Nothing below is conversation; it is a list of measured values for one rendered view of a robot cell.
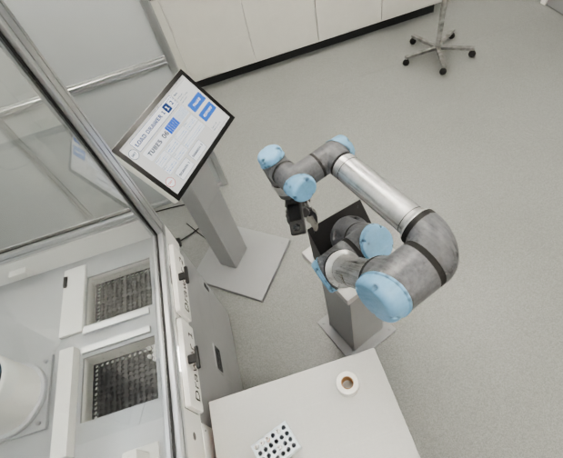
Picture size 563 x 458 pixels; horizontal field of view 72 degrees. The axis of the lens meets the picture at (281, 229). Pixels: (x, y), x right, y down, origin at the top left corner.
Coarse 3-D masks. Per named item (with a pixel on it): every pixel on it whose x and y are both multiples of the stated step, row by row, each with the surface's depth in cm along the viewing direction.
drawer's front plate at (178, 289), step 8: (176, 256) 149; (176, 264) 145; (184, 264) 155; (176, 272) 142; (176, 280) 139; (184, 280) 148; (176, 288) 137; (184, 288) 144; (176, 296) 135; (184, 296) 141; (176, 304) 133; (184, 304) 138; (176, 312) 132; (184, 312) 135
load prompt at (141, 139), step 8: (168, 96) 163; (168, 104) 163; (176, 104) 165; (160, 112) 160; (168, 112) 162; (152, 120) 157; (160, 120) 159; (144, 128) 154; (152, 128) 156; (136, 136) 152; (144, 136) 153; (152, 136) 155; (136, 144) 151; (144, 144) 153
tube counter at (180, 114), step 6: (180, 108) 165; (174, 114) 163; (180, 114) 165; (186, 114) 167; (174, 120) 163; (180, 120) 164; (168, 126) 160; (174, 126) 162; (162, 132) 158; (168, 132) 160; (174, 132) 161; (168, 138) 159
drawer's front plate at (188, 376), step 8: (176, 320) 130; (184, 320) 132; (184, 328) 129; (192, 328) 138; (184, 336) 127; (192, 336) 135; (184, 344) 124; (192, 344) 132; (184, 352) 123; (184, 360) 121; (184, 368) 120; (192, 368) 125; (184, 376) 118; (192, 376) 122; (184, 384) 117; (192, 384) 120; (184, 392) 115; (192, 392) 118; (200, 392) 125; (192, 400) 115; (200, 400) 123; (192, 408) 115; (200, 408) 120
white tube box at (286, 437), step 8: (280, 424) 118; (272, 432) 117; (280, 432) 117; (288, 432) 116; (264, 440) 116; (272, 440) 116; (280, 440) 115; (288, 440) 116; (296, 440) 114; (264, 448) 115; (272, 448) 115; (288, 448) 116; (296, 448) 114; (256, 456) 114; (264, 456) 114; (272, 456) 113; (280, 456) 113; (288, 456) 114
